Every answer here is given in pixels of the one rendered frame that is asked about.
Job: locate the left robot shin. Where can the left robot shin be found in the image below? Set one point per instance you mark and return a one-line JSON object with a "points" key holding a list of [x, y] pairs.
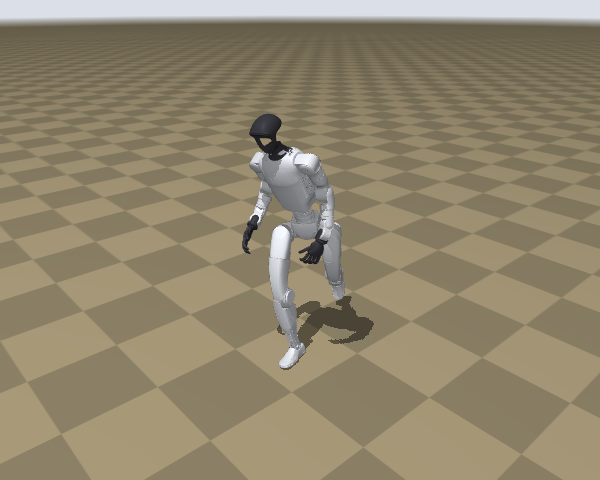
{"points": [[340, 280]]}

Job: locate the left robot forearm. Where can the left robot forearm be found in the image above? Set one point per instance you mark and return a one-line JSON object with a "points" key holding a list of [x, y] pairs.
{"points": [[327, 215]]}

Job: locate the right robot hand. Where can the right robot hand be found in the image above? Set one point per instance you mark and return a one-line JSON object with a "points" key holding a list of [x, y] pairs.
{"points": [[252, 225]]}

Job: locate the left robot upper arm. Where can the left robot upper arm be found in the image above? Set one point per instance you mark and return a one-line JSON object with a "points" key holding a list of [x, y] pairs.
{"points": [[310, 165]]}

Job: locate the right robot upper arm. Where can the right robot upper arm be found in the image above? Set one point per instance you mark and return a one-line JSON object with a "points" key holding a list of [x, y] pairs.
{"points": [[255, 167]]}

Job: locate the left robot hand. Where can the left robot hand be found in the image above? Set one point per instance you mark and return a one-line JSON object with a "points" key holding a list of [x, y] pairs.
{"points": [[314, 250]]}

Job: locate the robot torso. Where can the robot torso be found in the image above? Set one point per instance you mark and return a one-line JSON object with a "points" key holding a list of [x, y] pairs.
{"points": [[293, 190]]}

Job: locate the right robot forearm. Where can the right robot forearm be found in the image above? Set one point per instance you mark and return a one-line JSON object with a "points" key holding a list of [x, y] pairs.
{"points": [[262, 205]]}

